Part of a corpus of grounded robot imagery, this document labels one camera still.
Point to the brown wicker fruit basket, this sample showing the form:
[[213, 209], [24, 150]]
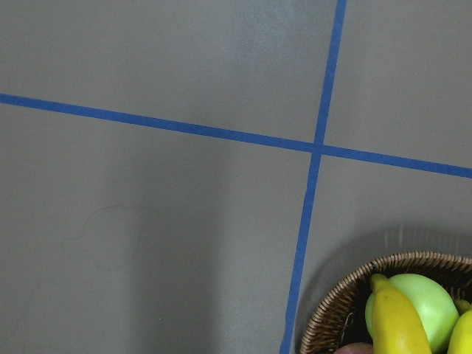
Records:
[[339, 318]]

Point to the yellow banana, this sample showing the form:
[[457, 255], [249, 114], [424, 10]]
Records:
[[395, 325]]

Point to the red peach apple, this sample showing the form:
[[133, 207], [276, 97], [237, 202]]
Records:
[[355, 348]]

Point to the green apple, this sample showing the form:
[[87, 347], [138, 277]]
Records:
[[435, 306]]

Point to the yellow star fruit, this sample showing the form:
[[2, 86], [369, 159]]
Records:
[[460, 341]]

